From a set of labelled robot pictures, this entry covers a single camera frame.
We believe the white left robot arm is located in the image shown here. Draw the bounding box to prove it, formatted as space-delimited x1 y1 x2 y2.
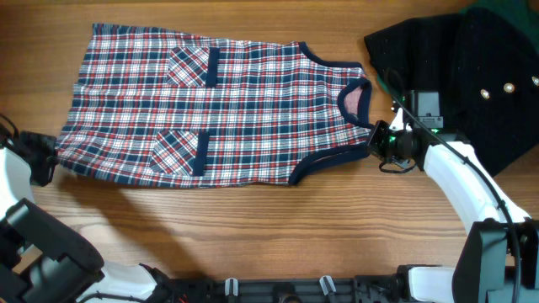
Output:
1 124 175 302

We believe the plaid sleeveless dress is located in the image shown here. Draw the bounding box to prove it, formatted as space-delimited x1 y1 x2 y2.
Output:
56 24 372 189

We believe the black knit jacket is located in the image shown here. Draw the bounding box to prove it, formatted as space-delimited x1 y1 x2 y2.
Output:
364 7 538 175

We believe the green garment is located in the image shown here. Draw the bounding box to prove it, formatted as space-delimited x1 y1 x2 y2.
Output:
364 1 538 92

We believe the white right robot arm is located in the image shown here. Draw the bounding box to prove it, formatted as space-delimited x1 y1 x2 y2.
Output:
367 120 538 302

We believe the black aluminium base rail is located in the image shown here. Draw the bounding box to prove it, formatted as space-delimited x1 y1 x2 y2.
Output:
148 275 406 303

